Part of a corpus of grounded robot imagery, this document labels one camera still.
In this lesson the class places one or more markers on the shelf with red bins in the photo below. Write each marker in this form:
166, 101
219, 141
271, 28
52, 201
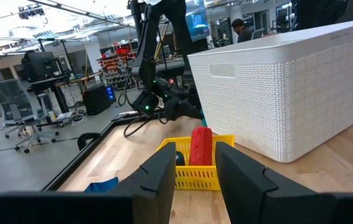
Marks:
117, 67

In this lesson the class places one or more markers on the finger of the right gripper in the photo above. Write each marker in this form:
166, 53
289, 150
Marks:
190, 112

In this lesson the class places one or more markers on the small yellow plastic basket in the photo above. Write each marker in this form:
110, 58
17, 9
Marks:
195, 179

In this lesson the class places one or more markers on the wall display screen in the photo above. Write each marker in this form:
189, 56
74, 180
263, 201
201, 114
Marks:
198, 21

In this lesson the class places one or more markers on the grey mesh office chair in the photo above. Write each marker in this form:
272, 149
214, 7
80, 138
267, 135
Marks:
17, 102

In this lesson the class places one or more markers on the black computer monitor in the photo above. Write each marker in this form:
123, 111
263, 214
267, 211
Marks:
39, 65

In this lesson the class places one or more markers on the black computer tower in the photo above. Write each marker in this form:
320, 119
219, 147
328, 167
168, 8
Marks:
98, 98

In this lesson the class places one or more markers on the black table frame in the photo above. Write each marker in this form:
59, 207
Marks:
79, 155

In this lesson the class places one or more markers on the large white perforated basket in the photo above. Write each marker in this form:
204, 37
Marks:
288, 93

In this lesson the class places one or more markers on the ceiling camera rig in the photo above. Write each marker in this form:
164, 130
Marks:
31, 11

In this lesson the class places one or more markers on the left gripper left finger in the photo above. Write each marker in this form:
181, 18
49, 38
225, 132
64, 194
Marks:
151, 193

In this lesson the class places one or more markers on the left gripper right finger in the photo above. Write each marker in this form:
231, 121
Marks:
251, 199

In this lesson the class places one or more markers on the blue scrub garment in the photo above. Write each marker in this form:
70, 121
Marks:
101, 186

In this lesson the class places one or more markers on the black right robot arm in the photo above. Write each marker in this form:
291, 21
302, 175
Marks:
151, 46

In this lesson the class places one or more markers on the red bandage roll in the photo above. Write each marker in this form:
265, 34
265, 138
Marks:
201, 146

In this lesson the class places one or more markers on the person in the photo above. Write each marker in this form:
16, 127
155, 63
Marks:
243, 31

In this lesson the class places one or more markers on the black desk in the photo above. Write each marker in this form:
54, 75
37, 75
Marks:
59, 96

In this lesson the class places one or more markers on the black tape roll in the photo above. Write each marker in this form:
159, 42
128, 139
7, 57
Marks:
180, 159

